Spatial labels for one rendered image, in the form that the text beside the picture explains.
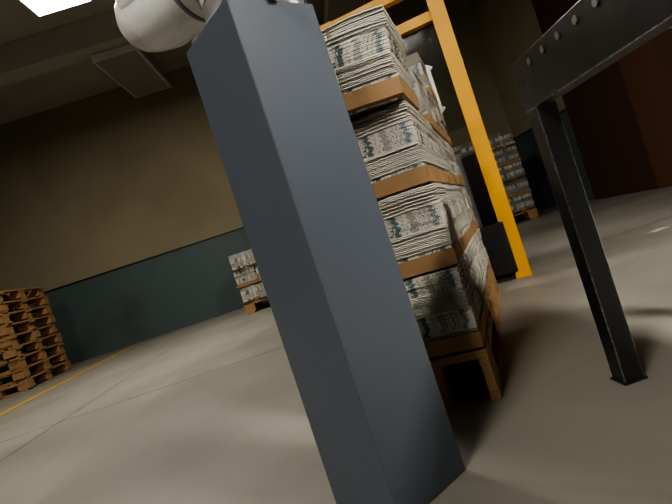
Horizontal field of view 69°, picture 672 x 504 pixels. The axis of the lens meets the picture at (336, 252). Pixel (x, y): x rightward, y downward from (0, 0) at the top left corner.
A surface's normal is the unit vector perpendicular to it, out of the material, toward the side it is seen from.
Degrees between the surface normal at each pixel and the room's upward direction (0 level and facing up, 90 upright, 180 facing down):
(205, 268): 90
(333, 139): 90
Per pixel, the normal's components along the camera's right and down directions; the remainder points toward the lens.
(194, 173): 0.04, 0.00
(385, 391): 0.60, -0.18
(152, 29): -0.13, 0.85
